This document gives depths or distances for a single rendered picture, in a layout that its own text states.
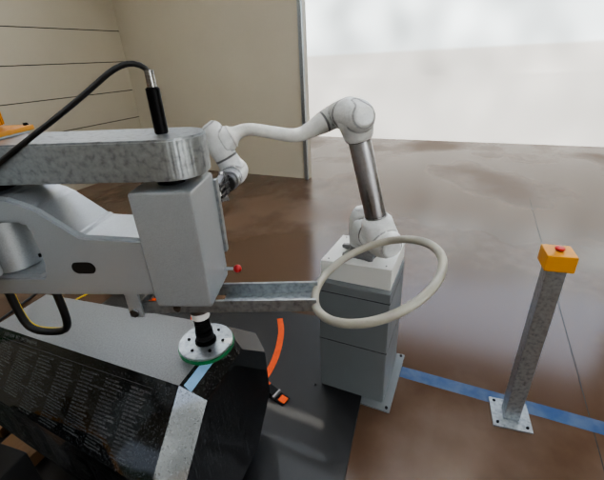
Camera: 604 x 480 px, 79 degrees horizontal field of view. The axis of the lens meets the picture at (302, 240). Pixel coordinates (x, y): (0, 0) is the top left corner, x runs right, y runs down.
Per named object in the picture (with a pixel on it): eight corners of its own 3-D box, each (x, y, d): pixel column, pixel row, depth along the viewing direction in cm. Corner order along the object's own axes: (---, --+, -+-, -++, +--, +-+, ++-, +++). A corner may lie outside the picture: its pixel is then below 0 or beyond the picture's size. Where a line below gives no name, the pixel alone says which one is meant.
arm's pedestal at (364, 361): (336, 338, 276) (336, 244, 240) (404, 355, 256) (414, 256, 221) (311, 388, 235) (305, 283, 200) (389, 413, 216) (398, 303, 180)
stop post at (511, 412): (533, 434, 200) (594, 263, 152) (493, 426, 206) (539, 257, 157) (525, 404, 217) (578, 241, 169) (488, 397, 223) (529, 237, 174)
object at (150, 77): (152, 134, 109) (138, 70, 101) (158, 131, 113) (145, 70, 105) (165, 134, 109) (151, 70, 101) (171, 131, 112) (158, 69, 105)
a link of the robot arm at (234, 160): (228, 191, 165) (211, 166, 160) (236, 181, 178) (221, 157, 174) (248, 182, 162) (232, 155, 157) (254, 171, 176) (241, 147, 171)
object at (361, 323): (309, 349, 113) (304, 342, 112) (315, 267, 156) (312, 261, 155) (471, 300, 100) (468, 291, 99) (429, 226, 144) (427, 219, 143)
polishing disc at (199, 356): (170, 365, 140) (168, 358, 138) (190, 327, 159) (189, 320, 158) (226, 366, 138) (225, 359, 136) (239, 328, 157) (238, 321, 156)
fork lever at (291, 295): (127, 319, 133) (123, 309, 131) (151, 290, 150) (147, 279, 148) (316, 317, 126) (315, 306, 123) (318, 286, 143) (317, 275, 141)
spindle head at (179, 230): (115, 313, 130) (74, 193, 110) (144, 279, 150) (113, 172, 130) (213, 314, 127) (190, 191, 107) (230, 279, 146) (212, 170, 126)
